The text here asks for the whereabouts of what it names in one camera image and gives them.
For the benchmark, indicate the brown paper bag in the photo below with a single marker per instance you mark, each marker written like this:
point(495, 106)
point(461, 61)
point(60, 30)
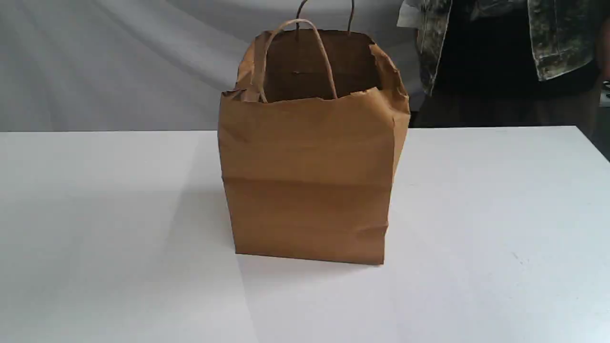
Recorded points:
point(309, 141)

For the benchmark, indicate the person in camouflage jacket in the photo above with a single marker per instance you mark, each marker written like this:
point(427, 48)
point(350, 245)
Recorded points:
point(510, 63)

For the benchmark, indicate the grey backdrop cloth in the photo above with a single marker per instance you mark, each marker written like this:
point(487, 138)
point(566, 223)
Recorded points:
point(124, 65)

